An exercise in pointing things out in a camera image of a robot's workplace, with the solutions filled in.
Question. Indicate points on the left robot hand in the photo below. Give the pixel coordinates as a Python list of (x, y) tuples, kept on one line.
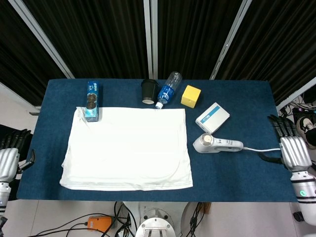
[(7, 161)]

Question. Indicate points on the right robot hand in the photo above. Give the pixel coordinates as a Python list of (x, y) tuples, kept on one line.
[(295, 154)]

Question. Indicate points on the white handheld garment steamer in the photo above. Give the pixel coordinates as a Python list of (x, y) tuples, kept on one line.
[(217, 146)]

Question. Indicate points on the white shirt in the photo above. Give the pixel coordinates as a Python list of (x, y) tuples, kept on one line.
[(128, 148)]

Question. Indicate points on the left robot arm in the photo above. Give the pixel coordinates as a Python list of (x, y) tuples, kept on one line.
[(3, 195)]

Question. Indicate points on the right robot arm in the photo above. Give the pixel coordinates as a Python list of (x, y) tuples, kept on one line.
[(304, 195)]

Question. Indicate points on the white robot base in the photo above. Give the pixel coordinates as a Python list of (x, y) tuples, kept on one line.
[(155, 222)]

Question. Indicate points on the black and white shoe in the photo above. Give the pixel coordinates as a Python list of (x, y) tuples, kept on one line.
[(308, 128)]

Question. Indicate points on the dark blue table cloth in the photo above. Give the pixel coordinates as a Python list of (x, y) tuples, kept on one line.
[(234, 180)]

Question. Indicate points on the white box with blue stripe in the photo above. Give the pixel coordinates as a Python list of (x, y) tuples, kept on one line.
[(212, 118)]

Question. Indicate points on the black pleated curtain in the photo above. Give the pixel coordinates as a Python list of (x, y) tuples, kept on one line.
[(98, 37), (17, 61), (192, 34), (279, 42)]

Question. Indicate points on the blue cookie box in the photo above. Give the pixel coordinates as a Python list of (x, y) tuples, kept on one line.
[(92, 103)]

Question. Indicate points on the orange device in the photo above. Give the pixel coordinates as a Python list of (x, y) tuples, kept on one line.
[(98, 223)]

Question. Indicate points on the yellow cube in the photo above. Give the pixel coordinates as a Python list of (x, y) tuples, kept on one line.
[(190, 96)]

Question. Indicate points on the clear bottle with blue label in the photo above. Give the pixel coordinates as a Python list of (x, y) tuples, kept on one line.
[(166, 92)]

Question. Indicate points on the black paper cup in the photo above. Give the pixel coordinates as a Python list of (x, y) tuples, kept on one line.
[(148, 91)]

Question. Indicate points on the grey aluminium frame post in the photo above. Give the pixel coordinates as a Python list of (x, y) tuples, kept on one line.
[(42, 37), (229, 42), (151, 37)]

